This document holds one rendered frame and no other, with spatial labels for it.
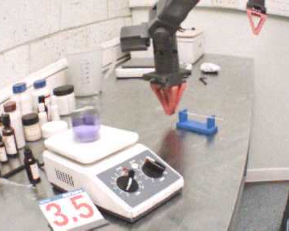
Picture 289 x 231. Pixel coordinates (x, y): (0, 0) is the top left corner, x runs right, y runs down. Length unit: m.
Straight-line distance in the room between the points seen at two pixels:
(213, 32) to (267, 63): 0.35
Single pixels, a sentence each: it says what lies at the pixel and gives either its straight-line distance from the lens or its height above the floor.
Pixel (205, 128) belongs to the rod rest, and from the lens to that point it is 0.85.
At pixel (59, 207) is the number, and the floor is 0.78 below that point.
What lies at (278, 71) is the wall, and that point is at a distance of 1.98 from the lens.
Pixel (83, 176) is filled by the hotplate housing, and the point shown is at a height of 0.81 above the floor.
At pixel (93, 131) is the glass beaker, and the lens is 0.58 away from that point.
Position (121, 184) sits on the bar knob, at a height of 0.80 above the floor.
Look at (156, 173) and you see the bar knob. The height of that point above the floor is 0.80.
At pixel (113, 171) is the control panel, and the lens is 0.55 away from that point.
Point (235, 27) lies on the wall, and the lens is 1.95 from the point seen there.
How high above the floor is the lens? 1.05
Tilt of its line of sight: 18 degrees down
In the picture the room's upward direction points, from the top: 4 degrees counter-clockwise
